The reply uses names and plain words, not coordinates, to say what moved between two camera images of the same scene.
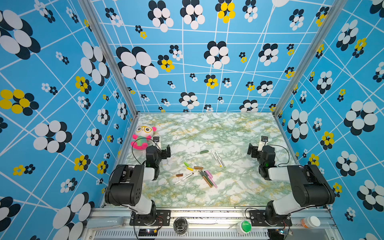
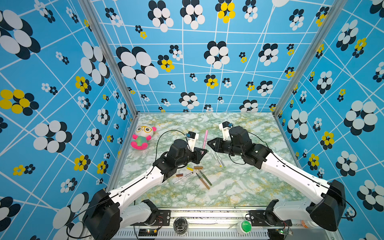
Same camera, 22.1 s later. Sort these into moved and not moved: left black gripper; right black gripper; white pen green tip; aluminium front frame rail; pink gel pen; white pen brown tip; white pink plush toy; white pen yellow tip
Moved: right black gripper; left black gripper; pink gel pen
Not moved: aluminium front frame rail; white pink plush toy; white pen brown tip; white pen green tip; white pen yellow tip
